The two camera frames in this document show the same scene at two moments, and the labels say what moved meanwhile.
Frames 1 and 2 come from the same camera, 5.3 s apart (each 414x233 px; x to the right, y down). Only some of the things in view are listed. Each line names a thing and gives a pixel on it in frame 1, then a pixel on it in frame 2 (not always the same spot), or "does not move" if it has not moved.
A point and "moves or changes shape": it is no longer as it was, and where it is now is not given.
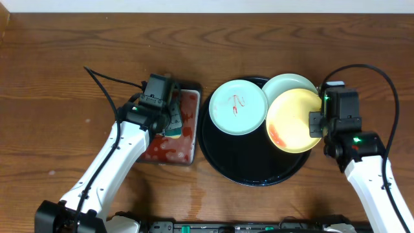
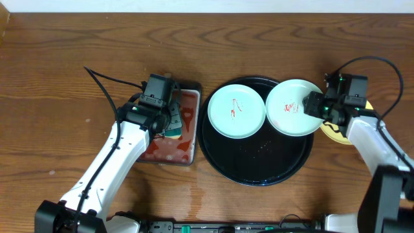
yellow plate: [288, 120] moves or changes shape
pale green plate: [284, 82] moves or changes shape
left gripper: [175, 111] does not move
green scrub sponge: [173, 133] does not move
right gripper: [314, 120] → [314, 98]
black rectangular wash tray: [179, 144] does not move
